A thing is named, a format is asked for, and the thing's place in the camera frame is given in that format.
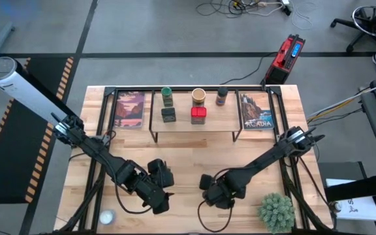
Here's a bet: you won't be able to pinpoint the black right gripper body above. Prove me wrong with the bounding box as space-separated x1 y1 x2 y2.
199 174 246 210

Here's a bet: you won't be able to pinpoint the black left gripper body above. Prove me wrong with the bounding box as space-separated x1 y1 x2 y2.
132 159 175 215

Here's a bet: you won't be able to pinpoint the dark green spice tin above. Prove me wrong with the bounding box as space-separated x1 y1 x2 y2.
161 107 177 123

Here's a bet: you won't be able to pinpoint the red-lid smoked paprika tin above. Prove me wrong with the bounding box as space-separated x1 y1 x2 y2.
190 106 208 125

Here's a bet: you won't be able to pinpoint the green-lid oregano glass jar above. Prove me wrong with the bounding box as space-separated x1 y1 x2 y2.
161 86 174 108

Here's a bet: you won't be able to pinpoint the black-lid orange spice bottle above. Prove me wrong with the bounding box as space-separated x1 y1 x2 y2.
215 86 228 106

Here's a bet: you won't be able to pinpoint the wooden shelf with black legs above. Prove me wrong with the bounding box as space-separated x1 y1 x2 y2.
148 89 243 144

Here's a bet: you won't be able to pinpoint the green artificial succulent plant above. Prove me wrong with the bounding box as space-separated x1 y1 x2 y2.
258 192 296 234

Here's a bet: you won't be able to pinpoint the sunset landscape poster book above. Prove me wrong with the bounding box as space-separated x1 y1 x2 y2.
113 91 146 129

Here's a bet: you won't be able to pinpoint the Acadia poster book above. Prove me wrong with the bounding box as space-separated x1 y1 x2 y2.
239 93 275 131

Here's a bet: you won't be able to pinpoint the tan-lid brown spice jar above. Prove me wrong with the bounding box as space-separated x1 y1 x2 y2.
191 87 207 108

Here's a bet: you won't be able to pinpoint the black padded bar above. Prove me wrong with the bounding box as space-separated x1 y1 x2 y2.
324 172 376 203

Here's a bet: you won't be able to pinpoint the white printed paper sheet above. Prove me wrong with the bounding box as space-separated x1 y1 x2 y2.
325 178 376 222

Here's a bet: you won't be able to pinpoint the black hazard-striped floor mat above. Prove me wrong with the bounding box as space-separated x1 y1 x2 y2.
0 57 74 205

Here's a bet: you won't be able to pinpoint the red portable power station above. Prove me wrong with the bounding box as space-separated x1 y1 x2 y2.
263 33 306 86

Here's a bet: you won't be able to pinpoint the white tower fan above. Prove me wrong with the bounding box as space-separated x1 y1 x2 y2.
0 56 78 127

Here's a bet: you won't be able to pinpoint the black office chair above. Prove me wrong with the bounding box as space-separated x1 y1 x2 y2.
330 0 376 54

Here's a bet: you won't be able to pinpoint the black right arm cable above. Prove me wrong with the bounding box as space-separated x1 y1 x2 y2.
196 198 233 234

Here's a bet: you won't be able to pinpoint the black cable bundle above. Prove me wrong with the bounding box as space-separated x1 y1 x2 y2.
57 156 107 233
279 156 334 233

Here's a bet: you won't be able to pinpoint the black power cable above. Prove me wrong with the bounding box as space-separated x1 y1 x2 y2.
219 52 275 86

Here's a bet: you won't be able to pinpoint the yellow and white cable bundle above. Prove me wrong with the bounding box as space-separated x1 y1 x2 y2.
306 76 376 122

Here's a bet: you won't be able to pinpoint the tangled floor cables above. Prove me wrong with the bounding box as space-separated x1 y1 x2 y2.
195 0 285 18

